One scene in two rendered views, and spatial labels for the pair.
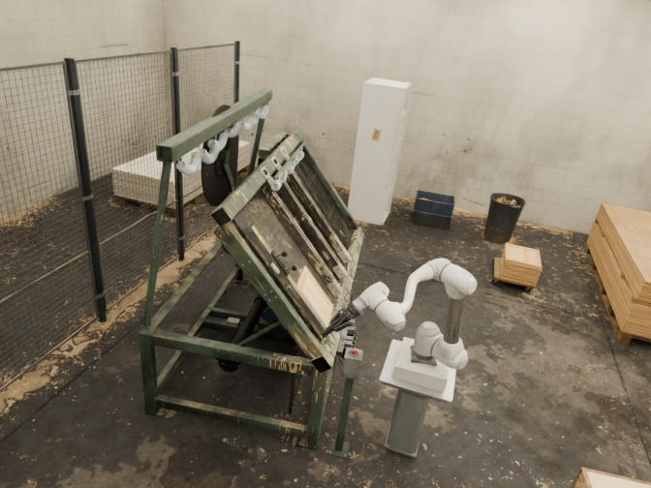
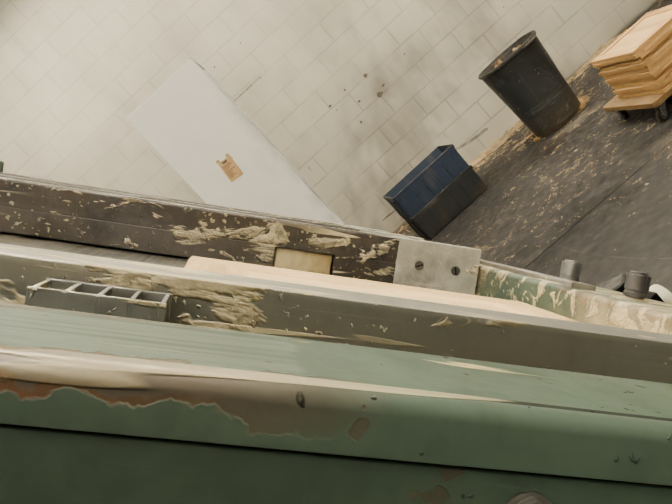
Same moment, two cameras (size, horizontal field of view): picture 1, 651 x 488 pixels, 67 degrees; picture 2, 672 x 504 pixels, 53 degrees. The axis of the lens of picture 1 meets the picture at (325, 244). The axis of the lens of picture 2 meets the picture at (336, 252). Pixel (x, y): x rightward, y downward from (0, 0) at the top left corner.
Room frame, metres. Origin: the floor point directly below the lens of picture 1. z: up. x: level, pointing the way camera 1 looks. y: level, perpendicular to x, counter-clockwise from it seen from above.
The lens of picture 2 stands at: (2.49, 0.15, 1.23)
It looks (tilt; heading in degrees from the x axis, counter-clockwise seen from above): 10 degrees down; 349
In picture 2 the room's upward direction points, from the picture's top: 42 degrees counter-clockwise
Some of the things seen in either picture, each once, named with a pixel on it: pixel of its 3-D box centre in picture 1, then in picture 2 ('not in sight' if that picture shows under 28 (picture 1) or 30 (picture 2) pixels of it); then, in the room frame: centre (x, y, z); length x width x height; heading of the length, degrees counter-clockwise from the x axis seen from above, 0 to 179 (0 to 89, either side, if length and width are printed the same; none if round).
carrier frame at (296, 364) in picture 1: (269, 309); not in sight; (3.78, 0.44, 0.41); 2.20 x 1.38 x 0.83; 173
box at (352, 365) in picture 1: (352, 363); not in sight; (2.64, -0.27, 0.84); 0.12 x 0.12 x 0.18; 83
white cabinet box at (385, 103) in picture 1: (378, 153); (267, 200); (7.27, -0.64, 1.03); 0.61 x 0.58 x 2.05; 165
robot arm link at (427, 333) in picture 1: (427, 337); not in sight; (2.78, -0.78, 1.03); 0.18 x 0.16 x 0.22; 42
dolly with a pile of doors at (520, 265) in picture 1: (515, 266); (653, 65); (5.64, -2.47, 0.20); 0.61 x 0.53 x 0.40; 165
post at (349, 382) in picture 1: (344, 412); not in sight; (2.64, -0.27, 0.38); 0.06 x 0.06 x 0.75; 83
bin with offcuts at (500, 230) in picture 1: (502, 218); (532, 87); (6.94, -2.62, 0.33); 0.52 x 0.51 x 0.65; 165
